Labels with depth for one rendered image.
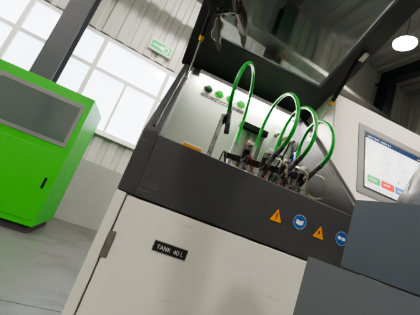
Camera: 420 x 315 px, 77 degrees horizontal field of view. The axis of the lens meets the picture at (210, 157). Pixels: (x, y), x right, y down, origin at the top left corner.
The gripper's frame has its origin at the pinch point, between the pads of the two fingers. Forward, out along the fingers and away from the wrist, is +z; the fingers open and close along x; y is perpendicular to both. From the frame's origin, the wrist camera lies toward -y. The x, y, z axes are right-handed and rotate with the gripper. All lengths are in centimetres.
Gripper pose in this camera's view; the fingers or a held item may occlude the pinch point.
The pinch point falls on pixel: (231, 45)
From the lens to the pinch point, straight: 89.0
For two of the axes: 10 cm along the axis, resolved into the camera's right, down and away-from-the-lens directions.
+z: 1.3, 9.1, 3.8
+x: 9.3, 0.2, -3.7
